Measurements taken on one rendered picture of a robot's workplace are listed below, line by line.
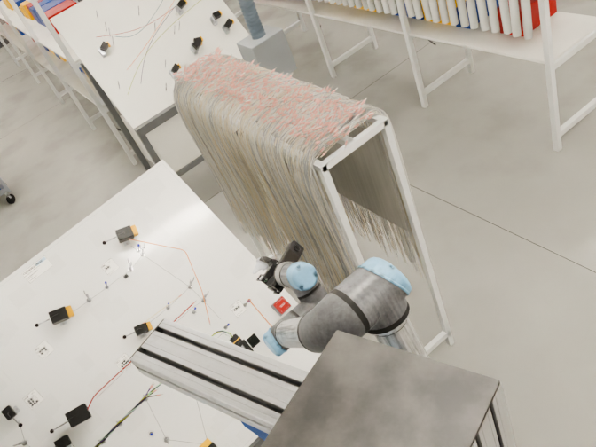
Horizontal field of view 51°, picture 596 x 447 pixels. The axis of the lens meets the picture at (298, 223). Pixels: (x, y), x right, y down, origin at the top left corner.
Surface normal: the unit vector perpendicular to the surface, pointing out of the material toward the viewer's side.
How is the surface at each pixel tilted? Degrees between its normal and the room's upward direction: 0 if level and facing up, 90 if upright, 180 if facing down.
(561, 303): 0
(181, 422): 45
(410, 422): 0
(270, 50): 90
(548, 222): 0
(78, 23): 50
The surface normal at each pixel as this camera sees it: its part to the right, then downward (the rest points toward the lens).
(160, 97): 0.21, -0.18
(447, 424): -0.33, -0.72
